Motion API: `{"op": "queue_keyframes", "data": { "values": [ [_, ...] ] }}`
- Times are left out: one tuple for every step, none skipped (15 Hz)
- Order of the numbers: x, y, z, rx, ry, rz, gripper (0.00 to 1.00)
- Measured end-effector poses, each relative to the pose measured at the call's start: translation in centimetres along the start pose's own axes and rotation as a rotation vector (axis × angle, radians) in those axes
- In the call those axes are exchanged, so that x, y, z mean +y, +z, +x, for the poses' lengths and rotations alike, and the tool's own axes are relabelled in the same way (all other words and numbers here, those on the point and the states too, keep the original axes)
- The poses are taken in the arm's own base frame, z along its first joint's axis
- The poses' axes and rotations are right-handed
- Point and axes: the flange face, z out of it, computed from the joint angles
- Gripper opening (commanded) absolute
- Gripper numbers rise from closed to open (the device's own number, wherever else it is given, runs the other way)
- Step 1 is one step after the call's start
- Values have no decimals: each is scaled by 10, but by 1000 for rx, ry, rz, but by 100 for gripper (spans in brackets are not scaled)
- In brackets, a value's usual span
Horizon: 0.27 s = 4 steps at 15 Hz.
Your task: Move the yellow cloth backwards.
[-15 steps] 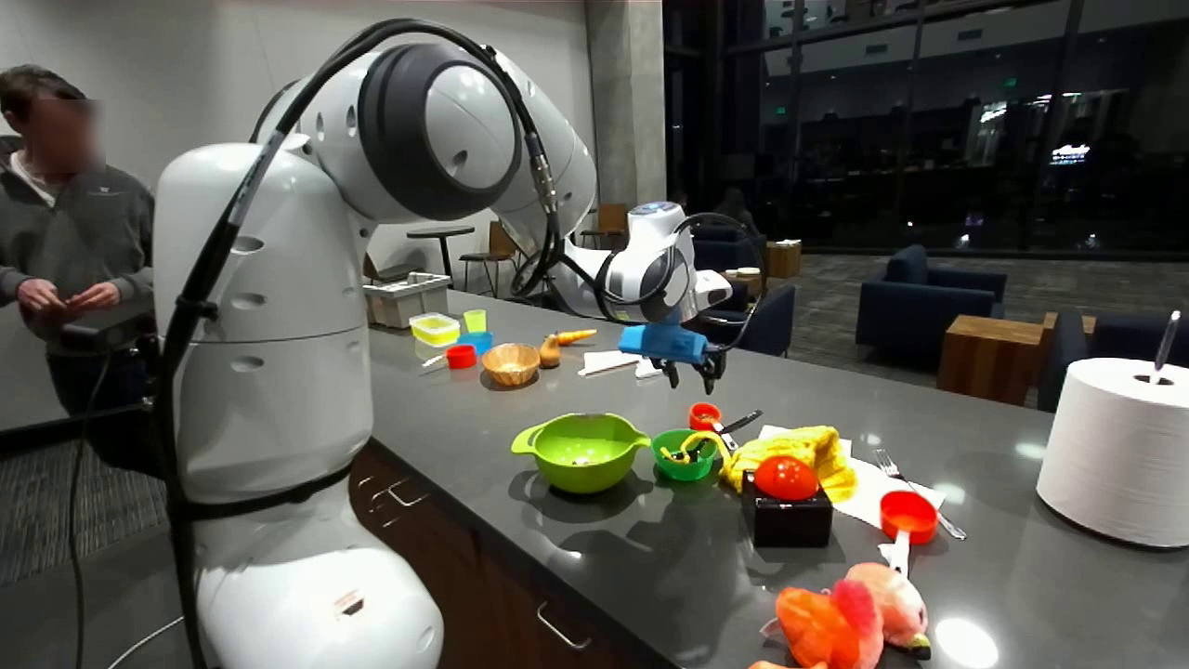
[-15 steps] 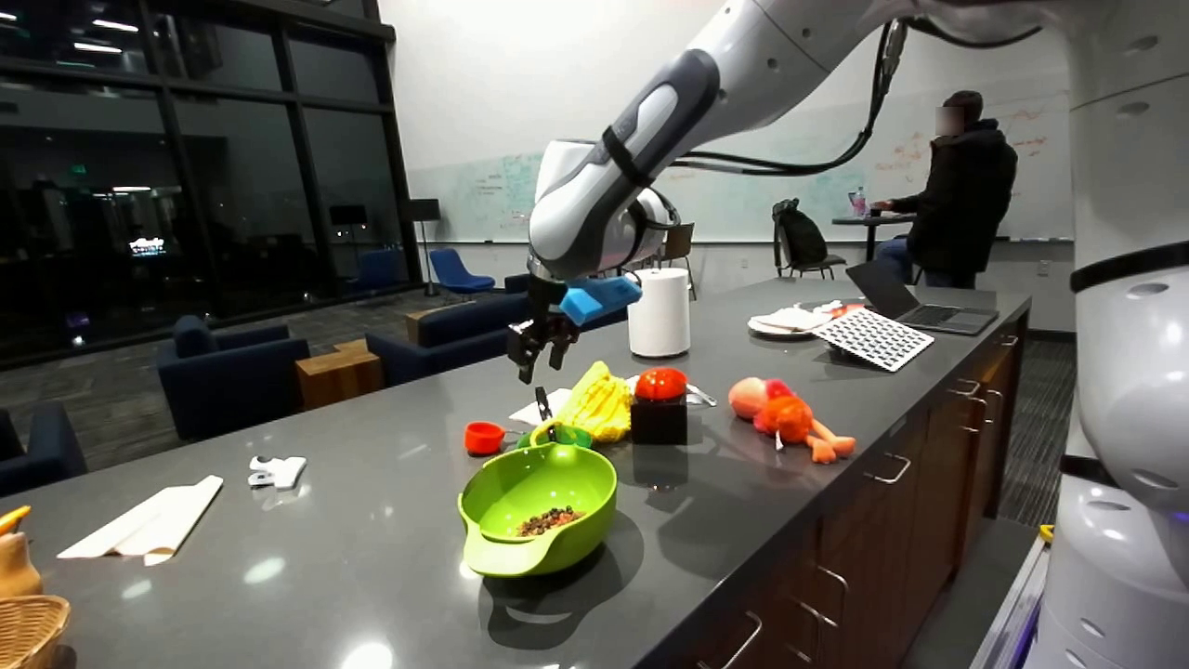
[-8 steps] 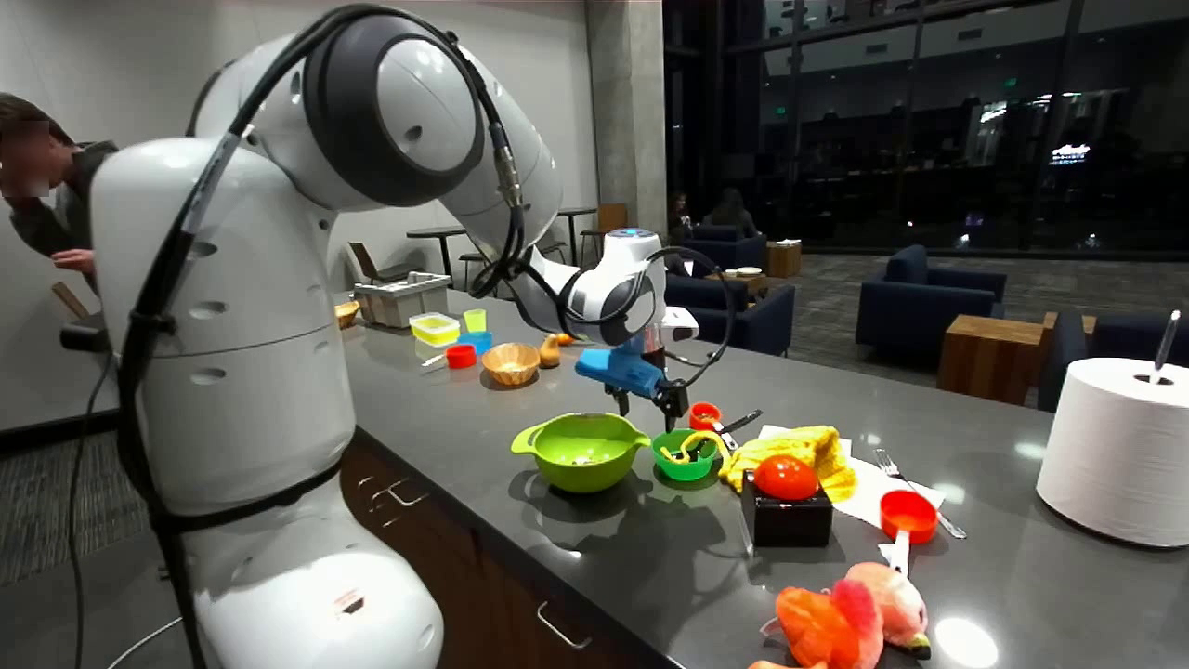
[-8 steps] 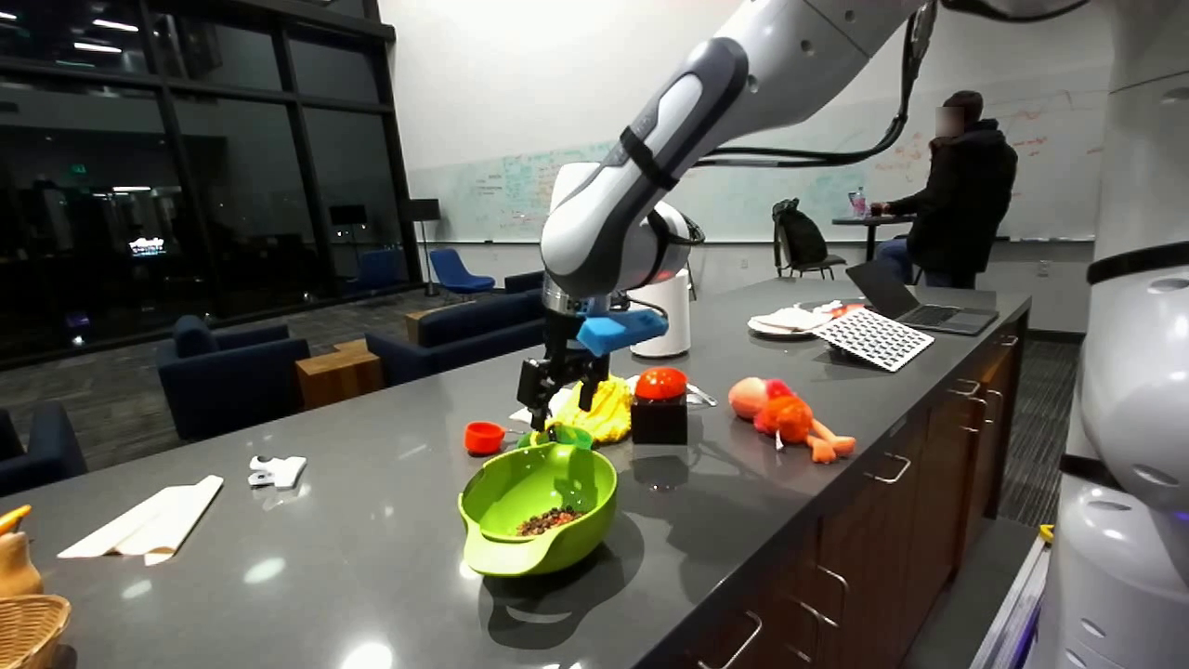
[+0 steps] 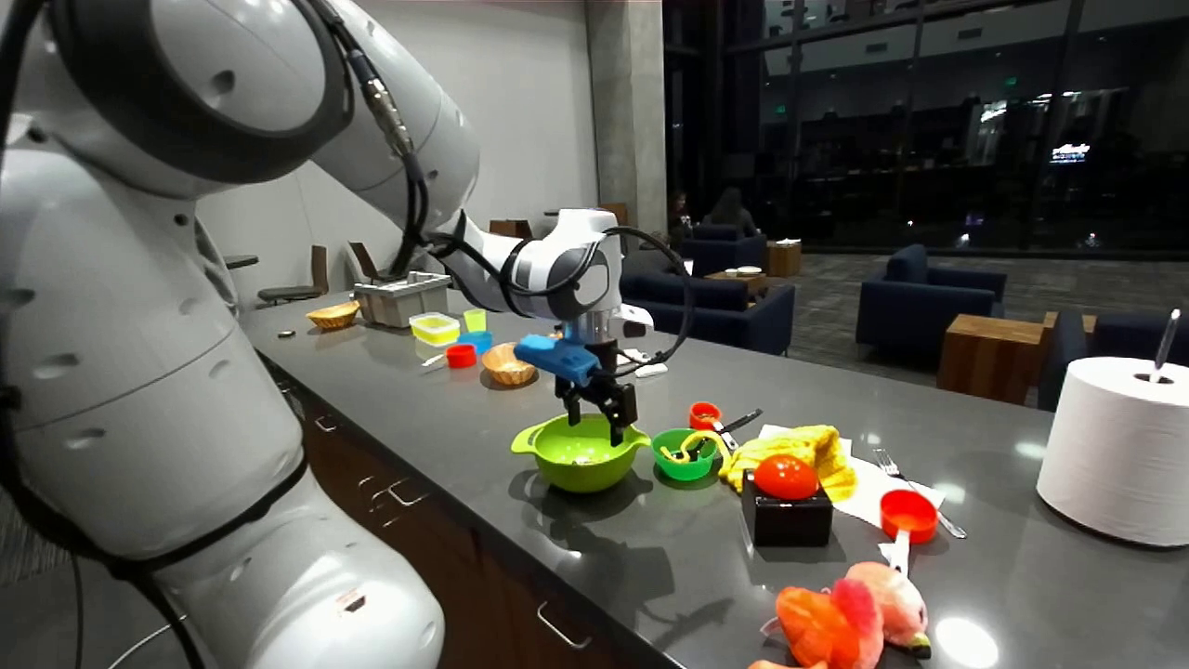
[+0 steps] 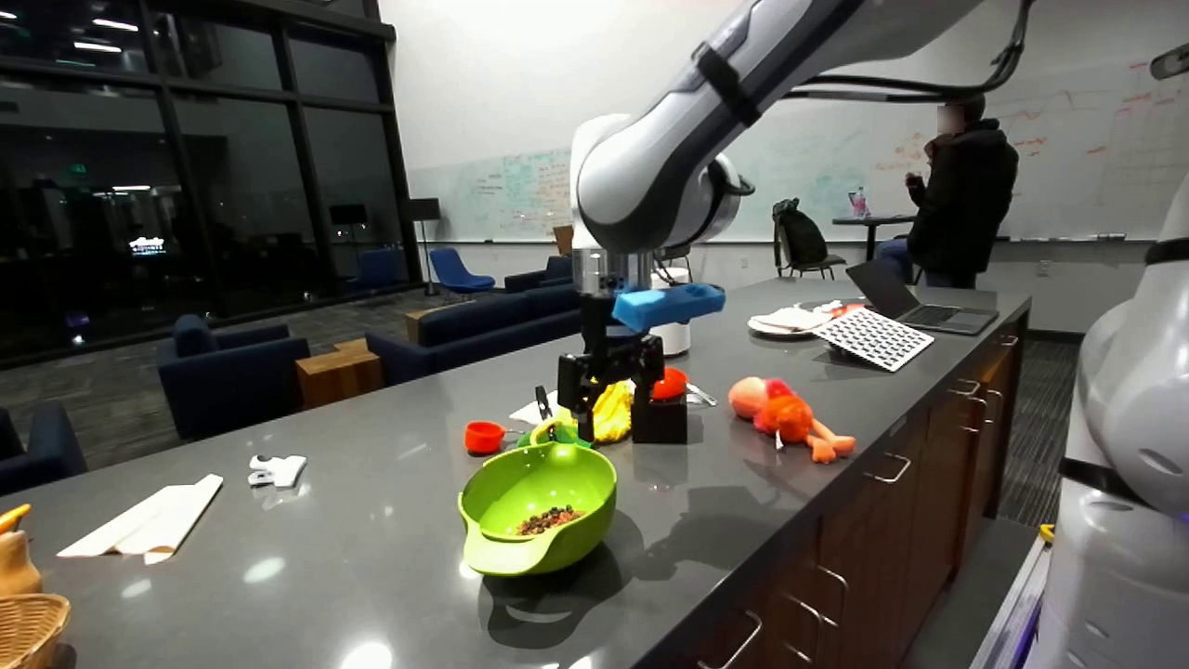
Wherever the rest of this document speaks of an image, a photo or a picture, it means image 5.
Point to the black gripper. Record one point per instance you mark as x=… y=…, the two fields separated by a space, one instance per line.
x=615 y=392

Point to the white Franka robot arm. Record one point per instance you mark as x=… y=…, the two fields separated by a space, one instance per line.
x=123 y=371

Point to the lime green bowl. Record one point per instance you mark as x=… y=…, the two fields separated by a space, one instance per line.
x=577 y=459

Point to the white crumpled tissue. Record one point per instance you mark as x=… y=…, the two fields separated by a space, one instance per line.
x=647 y=370

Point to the small green measuring cup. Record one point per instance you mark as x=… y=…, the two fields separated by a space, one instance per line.
x=673 y=468

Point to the small red measuring cup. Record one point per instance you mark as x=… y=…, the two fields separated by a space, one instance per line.
x=702 y=413

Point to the black spoon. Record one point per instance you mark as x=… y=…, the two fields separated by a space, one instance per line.
x=742 y=422

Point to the small blue cup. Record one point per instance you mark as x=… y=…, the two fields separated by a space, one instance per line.
x=478 y=343

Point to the tiny red measuring cup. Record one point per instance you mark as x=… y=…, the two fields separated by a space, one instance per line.
x=461 y=358

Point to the green translucent cup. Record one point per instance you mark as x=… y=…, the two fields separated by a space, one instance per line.
x=478 y=319

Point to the blue sofa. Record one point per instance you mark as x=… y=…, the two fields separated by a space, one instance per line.
x=731 y=317

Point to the yellow plastic container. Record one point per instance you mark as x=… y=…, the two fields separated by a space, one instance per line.
x=435 y=327

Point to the dark cabinet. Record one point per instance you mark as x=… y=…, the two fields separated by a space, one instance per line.
x=496 y=579

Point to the low wooden table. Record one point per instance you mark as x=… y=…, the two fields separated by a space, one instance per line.
x=743 y=280

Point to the black box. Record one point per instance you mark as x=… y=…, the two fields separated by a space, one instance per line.
x=793 y=521

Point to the metal pan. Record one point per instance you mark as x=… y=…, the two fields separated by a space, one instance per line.
x=402 y=303

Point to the seated person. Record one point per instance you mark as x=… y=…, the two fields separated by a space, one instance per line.
x=731 y=214

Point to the small wooden box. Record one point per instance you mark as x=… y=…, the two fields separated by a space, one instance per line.
x=780 y=259

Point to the white paper sheet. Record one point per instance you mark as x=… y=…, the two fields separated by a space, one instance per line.
x=875 y=485

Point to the orange pink plush toy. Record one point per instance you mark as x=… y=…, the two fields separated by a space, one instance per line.
x=831 y=618

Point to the large red measuring cup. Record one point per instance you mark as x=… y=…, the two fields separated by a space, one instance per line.
x=907 y=509

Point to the small round metal object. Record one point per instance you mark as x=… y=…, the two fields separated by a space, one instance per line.
x=288 y=333

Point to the small dark table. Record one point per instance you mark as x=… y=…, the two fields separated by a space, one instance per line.
x=288 y=293

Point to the blue armchair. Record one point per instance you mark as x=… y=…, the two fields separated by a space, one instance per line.
x=923 y=309

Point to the clear plastic fork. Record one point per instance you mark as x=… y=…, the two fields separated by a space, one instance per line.
x=949 y=524

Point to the round dark table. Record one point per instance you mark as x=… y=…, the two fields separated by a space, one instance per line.
x=244 y=260

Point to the wooden cube table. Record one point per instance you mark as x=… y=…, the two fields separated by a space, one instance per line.
x=989 y=355

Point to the dark lounge chair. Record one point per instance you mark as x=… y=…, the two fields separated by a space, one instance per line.
x=1101 y=334

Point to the white paper towel roll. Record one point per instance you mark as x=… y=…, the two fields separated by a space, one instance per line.
x=1116 y=459

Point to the metal paper towel rod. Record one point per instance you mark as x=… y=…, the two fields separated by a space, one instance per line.
x=1166 y=340

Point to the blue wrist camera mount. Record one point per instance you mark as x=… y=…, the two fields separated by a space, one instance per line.
x=559 y=355

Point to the bright wall screen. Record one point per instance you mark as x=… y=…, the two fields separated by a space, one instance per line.
x=1067 y=154

